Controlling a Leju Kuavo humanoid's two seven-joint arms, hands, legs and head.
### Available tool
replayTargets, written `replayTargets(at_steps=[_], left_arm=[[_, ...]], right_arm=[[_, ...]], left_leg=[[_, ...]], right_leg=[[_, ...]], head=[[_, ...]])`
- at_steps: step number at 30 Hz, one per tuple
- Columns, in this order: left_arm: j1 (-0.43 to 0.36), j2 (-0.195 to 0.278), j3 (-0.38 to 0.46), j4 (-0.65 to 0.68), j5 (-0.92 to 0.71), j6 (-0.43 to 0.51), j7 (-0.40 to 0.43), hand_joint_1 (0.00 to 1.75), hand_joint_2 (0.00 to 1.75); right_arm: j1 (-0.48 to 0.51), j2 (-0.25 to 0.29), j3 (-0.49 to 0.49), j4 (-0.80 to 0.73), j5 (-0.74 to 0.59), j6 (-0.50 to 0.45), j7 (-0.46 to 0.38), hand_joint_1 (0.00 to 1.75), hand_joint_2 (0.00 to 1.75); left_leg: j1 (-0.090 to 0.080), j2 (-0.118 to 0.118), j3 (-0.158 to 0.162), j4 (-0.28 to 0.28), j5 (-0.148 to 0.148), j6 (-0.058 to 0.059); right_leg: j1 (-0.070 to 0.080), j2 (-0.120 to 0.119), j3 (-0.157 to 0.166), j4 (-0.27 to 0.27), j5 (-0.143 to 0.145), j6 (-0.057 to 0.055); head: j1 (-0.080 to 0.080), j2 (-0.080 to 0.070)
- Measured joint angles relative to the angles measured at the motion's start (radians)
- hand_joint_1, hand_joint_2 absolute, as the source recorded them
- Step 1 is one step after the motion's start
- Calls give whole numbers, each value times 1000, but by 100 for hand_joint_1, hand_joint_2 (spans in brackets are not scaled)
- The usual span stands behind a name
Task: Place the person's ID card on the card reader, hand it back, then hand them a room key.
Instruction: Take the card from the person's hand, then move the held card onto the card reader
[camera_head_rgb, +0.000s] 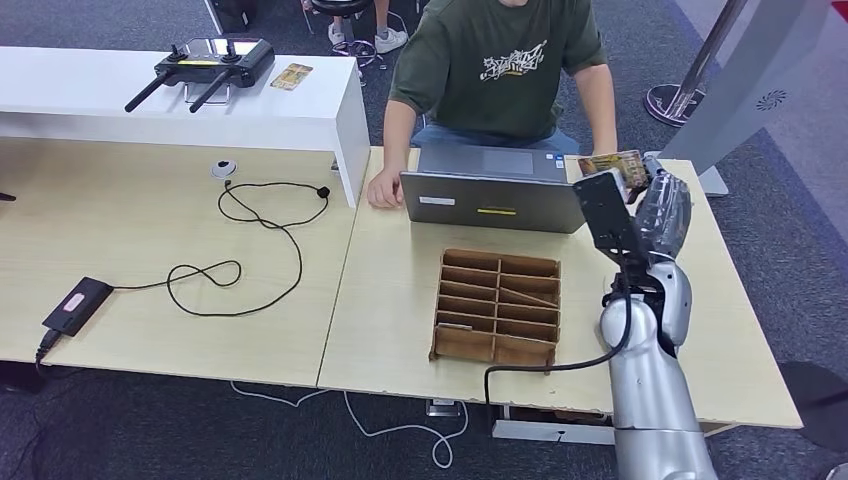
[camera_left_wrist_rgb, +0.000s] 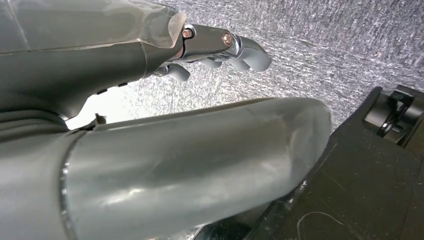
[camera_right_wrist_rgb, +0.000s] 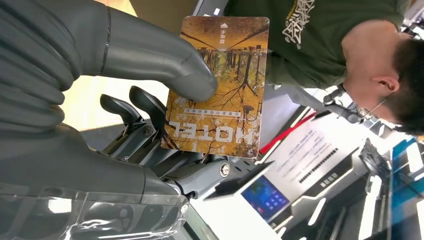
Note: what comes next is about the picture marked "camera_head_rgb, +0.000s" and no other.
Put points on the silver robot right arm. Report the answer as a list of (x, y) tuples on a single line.
[(646, 378)]

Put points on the chrome stanchion post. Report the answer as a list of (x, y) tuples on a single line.
[(669, 102)]

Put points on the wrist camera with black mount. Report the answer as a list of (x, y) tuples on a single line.
[(606, 212)]

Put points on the person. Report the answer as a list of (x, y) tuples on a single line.
[(497, 79), (391, 41)]

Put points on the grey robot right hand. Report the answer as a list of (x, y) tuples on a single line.
[(666, 212)]

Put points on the grey laptop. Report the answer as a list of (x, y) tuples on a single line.
[(490, 202)]

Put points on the metal floor socket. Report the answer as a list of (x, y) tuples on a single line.
[(444, 409)]

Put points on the person's right forearm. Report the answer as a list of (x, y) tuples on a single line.
[(399, 136)]

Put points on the black power adapter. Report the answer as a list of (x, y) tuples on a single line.
[(77, 306)]

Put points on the black equipment case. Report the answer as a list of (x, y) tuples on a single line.
[(232, 13)]

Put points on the person's left forearm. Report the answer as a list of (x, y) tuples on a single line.
[(599, 112)]

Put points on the white desk foot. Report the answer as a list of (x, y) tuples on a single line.
[(543, 434)]

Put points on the black round base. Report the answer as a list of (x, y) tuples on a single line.
[(815, 397)]

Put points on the person's right hand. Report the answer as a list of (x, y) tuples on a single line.
[(384, 191)]

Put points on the white desk shelf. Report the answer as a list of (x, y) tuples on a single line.
[(132, 106)]

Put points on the black remote controller with antennas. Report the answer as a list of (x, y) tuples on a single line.
[(212, 63)]

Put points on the grey kiosk stand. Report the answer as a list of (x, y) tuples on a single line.
[(748, 79)]

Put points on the black stool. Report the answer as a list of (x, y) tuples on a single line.
[(341, 5)]

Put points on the brown cardboard slot organizer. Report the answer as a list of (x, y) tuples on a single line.
[(497, 311)]

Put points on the yellow printed ID card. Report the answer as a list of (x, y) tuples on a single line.
[(613, 164)]

